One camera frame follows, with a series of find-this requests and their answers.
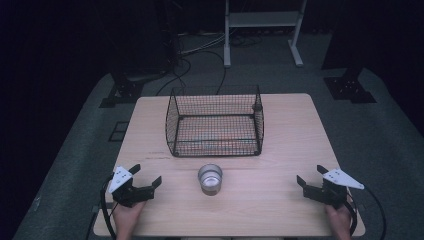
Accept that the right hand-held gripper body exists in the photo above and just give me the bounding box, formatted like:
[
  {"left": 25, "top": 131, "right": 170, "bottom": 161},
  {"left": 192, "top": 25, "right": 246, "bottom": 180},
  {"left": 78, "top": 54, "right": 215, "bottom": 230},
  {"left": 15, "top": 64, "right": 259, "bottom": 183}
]
[{"left": 302, "top": 168, "right": 365, "bottom": 211}]

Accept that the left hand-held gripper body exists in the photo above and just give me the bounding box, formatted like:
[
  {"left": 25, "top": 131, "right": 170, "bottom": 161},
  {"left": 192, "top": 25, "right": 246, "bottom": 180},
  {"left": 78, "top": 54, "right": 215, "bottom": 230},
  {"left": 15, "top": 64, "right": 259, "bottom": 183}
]
[{"left": 108, "top": 165, "right": 157, "bottom": 209}]

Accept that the small metal cup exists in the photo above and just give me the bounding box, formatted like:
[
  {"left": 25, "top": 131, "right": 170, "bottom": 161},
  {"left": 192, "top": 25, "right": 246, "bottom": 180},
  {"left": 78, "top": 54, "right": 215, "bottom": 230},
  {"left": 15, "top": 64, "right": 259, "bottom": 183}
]
[{"left": 197, "top": 163, "right": 224, "bottom": 197}]

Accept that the black wire mesh basket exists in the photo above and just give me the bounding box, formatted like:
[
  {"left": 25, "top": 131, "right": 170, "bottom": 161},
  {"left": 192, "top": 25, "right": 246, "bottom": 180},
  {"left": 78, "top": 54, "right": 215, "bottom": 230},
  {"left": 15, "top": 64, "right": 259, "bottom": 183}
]
[{"left": 164, "top": 85, "right": 265, "bottom": 158}]

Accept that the person's left hand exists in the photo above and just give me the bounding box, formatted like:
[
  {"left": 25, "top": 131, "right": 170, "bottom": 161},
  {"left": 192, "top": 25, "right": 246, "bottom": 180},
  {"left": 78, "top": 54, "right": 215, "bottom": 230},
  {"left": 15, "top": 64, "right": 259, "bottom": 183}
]
[{"left": 112, "top": 200, "right": 147, "bottom": 240}]

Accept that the person's right hand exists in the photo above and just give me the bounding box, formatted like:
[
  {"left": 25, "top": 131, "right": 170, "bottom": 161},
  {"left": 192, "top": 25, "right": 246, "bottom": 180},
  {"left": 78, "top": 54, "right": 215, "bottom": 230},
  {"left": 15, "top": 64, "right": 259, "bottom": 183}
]
[{"left": 324, "top": 203, "right": 353, "bottom": 240}]

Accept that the black stand base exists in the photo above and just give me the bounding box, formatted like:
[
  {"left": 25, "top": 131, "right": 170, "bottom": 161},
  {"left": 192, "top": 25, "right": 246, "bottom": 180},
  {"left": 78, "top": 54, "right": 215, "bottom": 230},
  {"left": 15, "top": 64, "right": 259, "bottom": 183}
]
[
  {"left": 98, "top": 70, "right": 146, "bottom": 109},
  {"left": 322, "top": 67, "right": 378, "bottom": 105}
]

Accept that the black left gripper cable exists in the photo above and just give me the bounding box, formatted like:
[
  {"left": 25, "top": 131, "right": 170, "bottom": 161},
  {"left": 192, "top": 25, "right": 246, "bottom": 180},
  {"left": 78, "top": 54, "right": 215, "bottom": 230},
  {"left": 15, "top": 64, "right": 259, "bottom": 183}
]
[{"left": 99, "top": 178, "right": 118, "bottom": 240}]

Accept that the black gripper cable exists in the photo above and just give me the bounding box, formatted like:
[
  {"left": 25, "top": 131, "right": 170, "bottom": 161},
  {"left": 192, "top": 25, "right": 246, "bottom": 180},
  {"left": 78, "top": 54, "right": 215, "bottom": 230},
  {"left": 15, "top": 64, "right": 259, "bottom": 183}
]
[
  {"left": 99, "top": 178, "right": 118, "bottom": 240},
  {"left": 345, "top": 185, "right": 388, "bottom": 240}
]

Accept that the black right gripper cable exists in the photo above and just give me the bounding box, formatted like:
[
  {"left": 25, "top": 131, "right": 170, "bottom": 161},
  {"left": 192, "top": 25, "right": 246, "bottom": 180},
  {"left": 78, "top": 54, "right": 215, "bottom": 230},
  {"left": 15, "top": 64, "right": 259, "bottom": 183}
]
[{"left": 345, "top": 185, "right": 388, "bottom": 240}]

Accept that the black floor cable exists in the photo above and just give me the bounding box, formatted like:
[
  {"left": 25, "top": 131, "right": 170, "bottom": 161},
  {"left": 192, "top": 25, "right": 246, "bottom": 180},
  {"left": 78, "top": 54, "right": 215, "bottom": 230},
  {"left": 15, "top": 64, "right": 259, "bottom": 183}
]
[{"left": 155, "top": 49, "right": 228, "bottom": 97}]

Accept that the bundle of light floor cables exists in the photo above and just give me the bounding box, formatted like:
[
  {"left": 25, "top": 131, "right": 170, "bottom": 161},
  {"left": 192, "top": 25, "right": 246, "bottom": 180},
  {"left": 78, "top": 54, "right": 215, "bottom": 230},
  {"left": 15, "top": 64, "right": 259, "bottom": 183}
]
[{"left": 177, "top": 31, "right": 228, "bottom": 57}]

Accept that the white metal desk frame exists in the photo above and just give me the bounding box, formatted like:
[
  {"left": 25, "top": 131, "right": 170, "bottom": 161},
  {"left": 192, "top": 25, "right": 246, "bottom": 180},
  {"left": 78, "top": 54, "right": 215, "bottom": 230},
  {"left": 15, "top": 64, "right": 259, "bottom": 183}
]
[{"left": 223, "top": 0, "right": 309, "bottom": 69}]

